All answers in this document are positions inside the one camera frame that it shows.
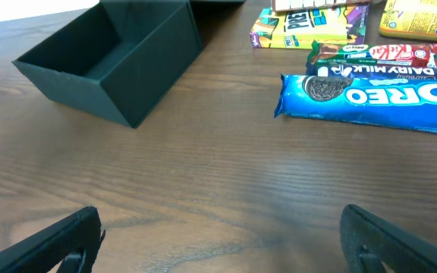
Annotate yellow Mentos bottle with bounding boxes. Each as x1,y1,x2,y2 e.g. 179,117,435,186
379,0,437,41

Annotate dark green gift box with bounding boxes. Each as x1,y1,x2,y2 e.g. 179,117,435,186
13,0,242,128

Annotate blue Oreo pack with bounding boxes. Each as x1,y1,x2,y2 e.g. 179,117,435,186
275,74,437,133

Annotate red green KitKat bar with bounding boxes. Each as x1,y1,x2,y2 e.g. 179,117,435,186
307,41,437,67

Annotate purple Dairy Milk bar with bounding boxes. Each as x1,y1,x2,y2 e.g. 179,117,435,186
306,63,437,80

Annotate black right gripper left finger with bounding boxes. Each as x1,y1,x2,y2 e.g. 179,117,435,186
0,206,105,273

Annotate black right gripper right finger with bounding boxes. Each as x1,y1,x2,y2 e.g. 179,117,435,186
340,204,437,273

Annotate yellow green Pretz box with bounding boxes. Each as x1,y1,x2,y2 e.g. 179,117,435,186
250,3,369,49

